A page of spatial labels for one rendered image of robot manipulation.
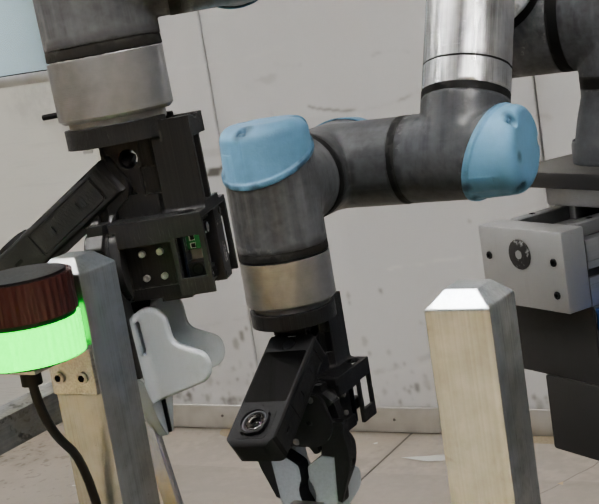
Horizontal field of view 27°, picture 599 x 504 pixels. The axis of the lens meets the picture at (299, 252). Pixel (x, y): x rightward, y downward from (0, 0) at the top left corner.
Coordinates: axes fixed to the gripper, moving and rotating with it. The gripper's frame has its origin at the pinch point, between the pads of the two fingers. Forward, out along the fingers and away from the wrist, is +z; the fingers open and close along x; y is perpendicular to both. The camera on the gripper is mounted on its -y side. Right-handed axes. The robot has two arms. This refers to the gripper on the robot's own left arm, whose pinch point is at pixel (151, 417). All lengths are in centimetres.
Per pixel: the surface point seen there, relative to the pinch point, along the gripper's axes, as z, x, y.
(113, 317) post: -9.0, -8.4, 2.0
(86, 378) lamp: -6.1, -10.8, 0.4
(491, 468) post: -0.8, -18.9, 23.4
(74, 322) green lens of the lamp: -10.0, -13.2, 1.4
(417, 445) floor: 99, 266, -16
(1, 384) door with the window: 80, 329, -168
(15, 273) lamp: -13.2, -12.4, -1.7
